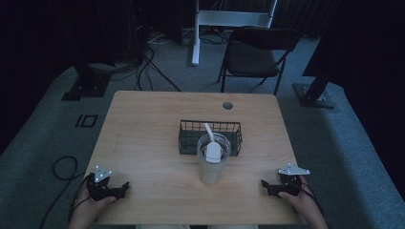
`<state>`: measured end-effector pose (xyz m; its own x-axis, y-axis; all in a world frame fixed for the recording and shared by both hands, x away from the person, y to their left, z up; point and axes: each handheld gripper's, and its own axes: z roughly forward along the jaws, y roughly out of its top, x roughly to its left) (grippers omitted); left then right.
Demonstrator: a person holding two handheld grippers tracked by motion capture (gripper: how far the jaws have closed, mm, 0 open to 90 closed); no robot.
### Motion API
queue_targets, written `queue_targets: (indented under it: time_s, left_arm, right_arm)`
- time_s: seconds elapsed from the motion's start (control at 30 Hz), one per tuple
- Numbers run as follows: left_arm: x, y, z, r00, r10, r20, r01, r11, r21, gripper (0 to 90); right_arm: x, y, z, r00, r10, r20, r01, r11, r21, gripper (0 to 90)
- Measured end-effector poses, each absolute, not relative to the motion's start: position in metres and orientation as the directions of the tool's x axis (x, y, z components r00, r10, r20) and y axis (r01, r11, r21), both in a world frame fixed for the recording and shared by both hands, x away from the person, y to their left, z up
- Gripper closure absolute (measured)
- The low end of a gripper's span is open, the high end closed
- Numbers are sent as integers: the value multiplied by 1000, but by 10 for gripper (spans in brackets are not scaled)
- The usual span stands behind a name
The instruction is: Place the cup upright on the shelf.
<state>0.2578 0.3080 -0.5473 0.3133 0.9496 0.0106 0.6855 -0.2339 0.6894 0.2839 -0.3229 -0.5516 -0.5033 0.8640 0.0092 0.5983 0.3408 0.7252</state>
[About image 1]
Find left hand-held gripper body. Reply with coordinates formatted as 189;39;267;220
85;165;120;202

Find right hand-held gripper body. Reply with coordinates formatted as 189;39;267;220
275;162;311;198

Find person's right hand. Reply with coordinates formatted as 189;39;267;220
277;176;322;220

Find person's left hand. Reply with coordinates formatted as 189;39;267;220
68;181;117;225

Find clear plastic cup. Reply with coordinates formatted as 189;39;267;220
196;132;232;186

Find white plastic spoon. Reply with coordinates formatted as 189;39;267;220
203;122;223;164

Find black stand base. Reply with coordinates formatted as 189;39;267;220
292;71;335;110
61;61;112;102

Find black folding chair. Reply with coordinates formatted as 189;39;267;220
217;27;301;96

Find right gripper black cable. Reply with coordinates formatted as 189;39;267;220
294;180;325;218

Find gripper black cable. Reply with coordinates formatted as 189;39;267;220
38;155;92;229
294;180;325;218

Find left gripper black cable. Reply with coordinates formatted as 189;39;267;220
38;155;92;229

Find black wire basket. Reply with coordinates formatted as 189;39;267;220
178;119;244;157

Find black floor cables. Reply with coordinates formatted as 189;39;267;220
89;30;230;94

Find white desk frame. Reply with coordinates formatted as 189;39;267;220
190;0;279;67

